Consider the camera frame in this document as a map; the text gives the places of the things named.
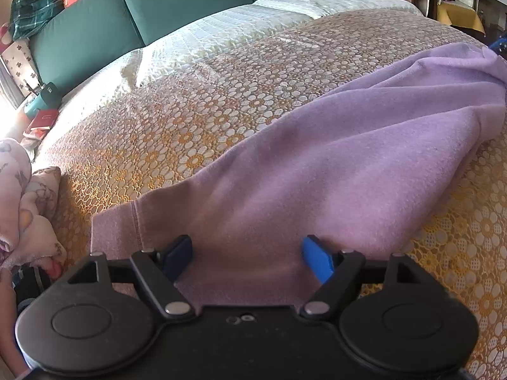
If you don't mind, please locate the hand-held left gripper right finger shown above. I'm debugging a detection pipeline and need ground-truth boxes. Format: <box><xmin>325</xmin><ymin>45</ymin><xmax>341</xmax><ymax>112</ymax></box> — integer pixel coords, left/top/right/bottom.
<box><xmin>301</xmin><ymin>234</ymin><xmax>436</xmax><ymax>321</ymax></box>

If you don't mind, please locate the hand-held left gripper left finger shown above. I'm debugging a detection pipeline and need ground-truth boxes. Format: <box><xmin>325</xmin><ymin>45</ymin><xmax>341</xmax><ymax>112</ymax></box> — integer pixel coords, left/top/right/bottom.
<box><xmin>67</xmin><ymin>234</ymin><xmax>196</xmax><ymax>321</ymax></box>

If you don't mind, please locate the purple sweatshirt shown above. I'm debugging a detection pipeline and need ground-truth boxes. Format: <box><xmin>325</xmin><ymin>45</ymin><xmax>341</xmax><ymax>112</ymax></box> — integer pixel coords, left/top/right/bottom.
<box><xmin>90</xmin><ymin>41</ymin><xmax>507</xmax><ymax>309</ymax></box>

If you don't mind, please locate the floral lace bedspread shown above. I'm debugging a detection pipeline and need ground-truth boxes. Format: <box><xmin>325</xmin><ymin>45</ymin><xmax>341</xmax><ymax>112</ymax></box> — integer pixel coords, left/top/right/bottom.
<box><xmin>34</xmin><ymin>8</ymin><xmax>507</xmax><ymax>380</ymax></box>

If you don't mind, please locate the pink floral fleece blanket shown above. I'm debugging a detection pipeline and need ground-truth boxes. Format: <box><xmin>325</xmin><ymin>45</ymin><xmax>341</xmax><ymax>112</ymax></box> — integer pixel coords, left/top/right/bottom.
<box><xmin>0</xmin><ymin>136</ymin><xmax>68</xmax><ymax>266</ymax></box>

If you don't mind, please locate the red book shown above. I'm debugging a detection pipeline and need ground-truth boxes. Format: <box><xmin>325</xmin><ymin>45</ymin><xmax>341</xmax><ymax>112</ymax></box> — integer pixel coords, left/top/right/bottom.
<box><xmin>27</xmin><ymin>109</ymin><xmax>60</xmax><ymax>132</ymax></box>

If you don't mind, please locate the dark green cup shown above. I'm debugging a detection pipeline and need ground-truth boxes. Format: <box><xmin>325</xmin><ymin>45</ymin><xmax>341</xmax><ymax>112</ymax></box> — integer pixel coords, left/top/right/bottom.
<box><xmin>40</xmin><ymin>81</ymin><xmax>62</xmax><ymax>107</ymax></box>

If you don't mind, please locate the cream quilted bed cover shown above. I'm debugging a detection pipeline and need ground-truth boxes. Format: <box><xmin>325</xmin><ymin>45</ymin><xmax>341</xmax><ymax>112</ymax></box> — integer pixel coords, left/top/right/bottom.
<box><xmin>81</xmin><ymin>0</ymin><xmax>424</xmax><ymax>92</ymax></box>

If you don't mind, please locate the white patterned box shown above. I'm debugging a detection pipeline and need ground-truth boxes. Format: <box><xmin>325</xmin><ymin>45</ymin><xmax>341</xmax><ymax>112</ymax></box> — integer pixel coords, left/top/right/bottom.
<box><xmin>2</xmin><ymin>40</ymin><xmax>40</xmax><ymax>99</ymax></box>

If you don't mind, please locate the green padded headboard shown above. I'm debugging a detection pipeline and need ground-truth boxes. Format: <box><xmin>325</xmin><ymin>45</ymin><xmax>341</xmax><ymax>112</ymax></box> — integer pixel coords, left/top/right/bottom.
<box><xmin>29</xmin><ymin>0</ymin><xmax>343</xmax><ymax>105</ymax></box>

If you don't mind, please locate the green plaid cloth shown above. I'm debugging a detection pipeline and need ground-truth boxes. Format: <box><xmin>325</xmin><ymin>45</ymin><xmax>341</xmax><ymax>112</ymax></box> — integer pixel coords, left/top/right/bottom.
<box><xmin>9</xmin><ymin>0</ymin><xmax>66</xmax><ymax>42</ymax></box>

